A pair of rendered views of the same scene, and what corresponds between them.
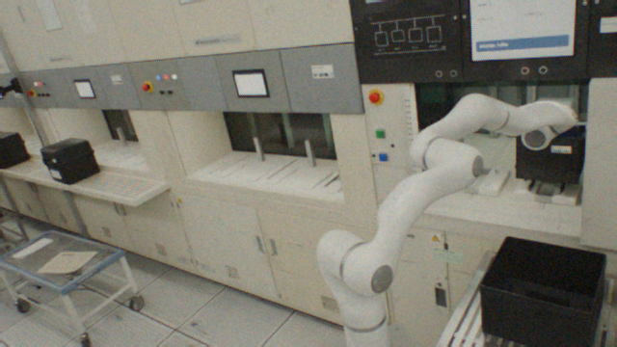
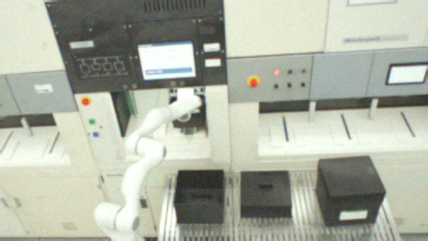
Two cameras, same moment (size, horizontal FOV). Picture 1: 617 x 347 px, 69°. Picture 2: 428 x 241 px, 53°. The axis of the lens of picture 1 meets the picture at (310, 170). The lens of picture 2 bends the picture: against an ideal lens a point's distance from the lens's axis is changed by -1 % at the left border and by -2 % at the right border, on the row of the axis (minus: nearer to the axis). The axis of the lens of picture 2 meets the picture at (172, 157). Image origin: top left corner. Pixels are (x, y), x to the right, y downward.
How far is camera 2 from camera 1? 1.07 m
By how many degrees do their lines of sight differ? 31
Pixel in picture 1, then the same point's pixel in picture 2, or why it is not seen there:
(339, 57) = (56, 79)
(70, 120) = not seen: outside the picture
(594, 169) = (212, 129)
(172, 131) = not seen: outside the picture
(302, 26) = (22, 60)
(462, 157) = (157, 151)
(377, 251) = (130, 212)
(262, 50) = not seen: outside the picture
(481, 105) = (159, 117)
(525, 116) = (178, 110)
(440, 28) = (122, 63)
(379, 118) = (89, 112)
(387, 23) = (88, 59)
